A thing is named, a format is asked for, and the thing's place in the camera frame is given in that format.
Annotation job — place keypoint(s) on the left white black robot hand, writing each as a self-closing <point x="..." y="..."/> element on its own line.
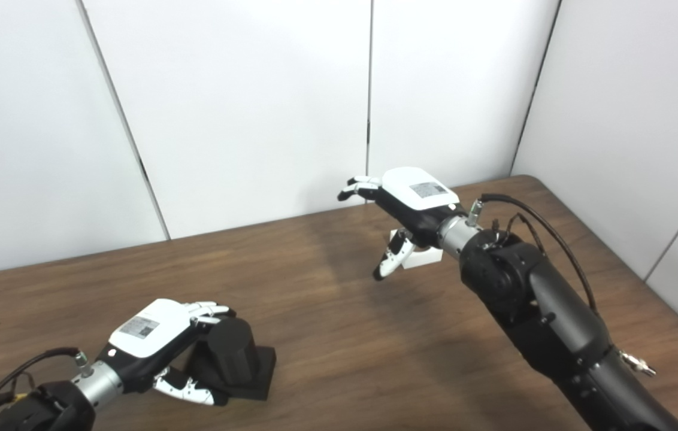
<point x="147" y="338"/>

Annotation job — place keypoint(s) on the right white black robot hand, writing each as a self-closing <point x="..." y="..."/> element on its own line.
<point x="417" y="200"/>

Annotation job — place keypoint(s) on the white square piece with hole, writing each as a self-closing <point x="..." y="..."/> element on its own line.
<point x="423" y="257"/>

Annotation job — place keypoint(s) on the black peg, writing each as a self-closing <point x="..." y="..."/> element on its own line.
<point x="234" y="359"/>

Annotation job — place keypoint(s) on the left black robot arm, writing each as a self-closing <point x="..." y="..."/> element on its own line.
<point x="45" y="404"/>

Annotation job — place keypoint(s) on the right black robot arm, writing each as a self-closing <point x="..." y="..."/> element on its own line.
<point x="554" y="317"/>

